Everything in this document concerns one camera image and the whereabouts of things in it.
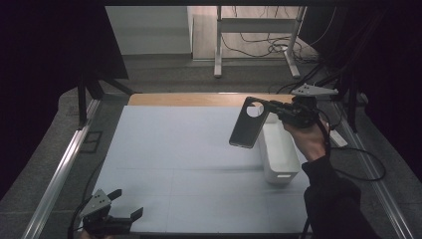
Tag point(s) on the aluminium rail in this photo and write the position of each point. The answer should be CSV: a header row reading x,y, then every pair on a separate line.
x,y
56,179
384,199

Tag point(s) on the person's right hand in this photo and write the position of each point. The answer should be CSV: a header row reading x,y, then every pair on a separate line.
x,y
310,141

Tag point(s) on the white power strip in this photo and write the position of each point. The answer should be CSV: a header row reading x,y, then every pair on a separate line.
x,y
338,138

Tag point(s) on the black metal stand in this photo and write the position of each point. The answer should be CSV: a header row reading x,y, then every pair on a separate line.
x,y
352,106
81,106

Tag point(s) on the white metal desk frame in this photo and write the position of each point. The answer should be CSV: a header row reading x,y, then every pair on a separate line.
x,y
218,49

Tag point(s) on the white cabinet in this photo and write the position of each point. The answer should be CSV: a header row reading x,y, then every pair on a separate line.
x,y
149,30

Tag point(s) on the dark grey phone case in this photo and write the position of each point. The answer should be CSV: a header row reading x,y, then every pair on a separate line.
x,y
247,129

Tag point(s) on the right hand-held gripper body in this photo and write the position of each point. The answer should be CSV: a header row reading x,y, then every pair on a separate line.
x,y
300,114

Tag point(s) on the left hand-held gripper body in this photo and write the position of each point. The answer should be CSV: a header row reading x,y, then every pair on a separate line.
x,y
99,220

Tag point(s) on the white plastic bin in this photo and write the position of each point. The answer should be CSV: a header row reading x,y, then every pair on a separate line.
x,y
278,156

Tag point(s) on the white table mat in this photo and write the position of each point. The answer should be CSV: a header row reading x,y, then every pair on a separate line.
x,y
166,149

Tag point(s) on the person's left hand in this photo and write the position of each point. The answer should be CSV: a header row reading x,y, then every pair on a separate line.
x,y
94,236

